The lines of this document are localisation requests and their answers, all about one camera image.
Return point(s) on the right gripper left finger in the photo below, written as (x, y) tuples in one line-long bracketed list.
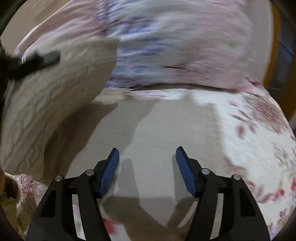
[(54, 217)]

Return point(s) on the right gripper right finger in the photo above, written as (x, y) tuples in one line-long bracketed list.
[(241, 217)]

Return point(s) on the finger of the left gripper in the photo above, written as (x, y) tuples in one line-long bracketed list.
[(35, 62)]

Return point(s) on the beige cable-knit sweater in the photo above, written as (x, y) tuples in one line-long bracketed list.
[(147, 198)]

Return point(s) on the floral bed sheet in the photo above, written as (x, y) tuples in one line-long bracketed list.
[(257, 144)]

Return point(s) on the pink floral pillow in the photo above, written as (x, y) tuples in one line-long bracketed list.
[(192, 42)]

